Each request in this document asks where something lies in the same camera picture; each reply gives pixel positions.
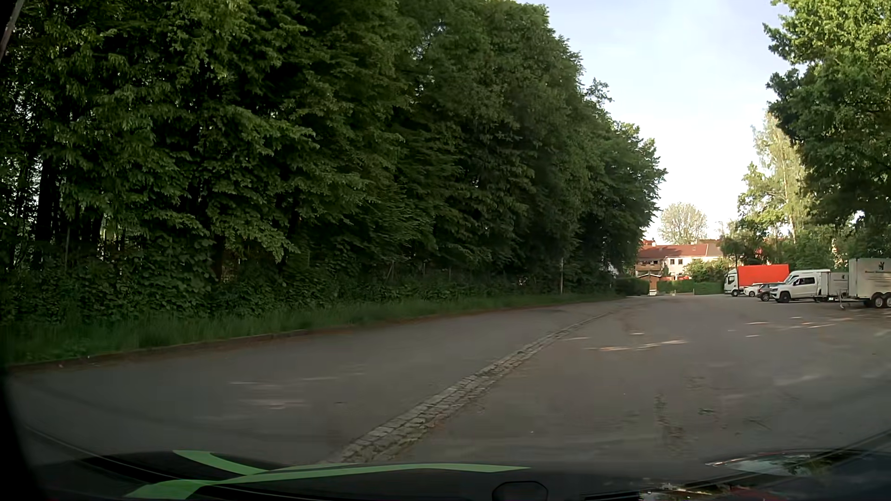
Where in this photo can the row of trees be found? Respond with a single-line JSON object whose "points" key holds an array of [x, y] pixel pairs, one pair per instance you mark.
{"points": [[278, 153]]}

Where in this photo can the cobbled strip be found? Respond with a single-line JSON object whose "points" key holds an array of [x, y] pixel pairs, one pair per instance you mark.
{"points": [[445, 402]]}

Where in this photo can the small white trailer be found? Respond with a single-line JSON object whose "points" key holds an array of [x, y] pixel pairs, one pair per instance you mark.
{"points": [[832, 284]]}

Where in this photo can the white pickup truck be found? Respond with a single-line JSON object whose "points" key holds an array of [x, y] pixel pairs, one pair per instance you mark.
{"points": [[799, 286]]}

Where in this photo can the lorry with red box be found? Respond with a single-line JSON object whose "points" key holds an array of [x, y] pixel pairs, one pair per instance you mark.
{"points": [[755, 276]]}

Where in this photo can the pale green tree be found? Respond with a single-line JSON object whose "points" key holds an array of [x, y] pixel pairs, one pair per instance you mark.
{"points": [[683, 224]]}

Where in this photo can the road markings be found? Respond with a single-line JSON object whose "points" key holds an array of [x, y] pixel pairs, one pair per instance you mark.
{"points": [[665, 343]]}

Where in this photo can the pole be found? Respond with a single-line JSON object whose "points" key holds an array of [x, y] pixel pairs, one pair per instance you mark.
{"points": [[562, 276]]}

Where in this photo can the large green tree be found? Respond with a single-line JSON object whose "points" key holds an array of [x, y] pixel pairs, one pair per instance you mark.
{"points": [[842, 118]]}

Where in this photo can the grass verge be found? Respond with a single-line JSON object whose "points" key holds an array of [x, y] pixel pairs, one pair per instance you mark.
{"points": [[209, 323]]}

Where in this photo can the car's own bonnet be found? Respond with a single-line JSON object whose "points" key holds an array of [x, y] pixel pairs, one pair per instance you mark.
{"points": [[390, 480]]}

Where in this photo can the green hedge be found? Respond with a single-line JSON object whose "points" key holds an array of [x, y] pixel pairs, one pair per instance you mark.
{"points": [[686, 287]]}

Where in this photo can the dark car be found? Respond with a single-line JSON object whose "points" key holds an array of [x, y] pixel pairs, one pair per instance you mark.
{"points": [[763, 291]]}

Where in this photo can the tall light green tree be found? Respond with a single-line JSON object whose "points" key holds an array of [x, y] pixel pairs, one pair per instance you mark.
{"points": [[778, 188]]}

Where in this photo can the grey asphalt road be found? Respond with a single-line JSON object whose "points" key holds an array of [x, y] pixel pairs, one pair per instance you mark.
{"points": [[661, 389]]}

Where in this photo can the building with red roof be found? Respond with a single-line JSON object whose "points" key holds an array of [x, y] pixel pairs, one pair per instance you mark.
{"points": [[674, 257]]}

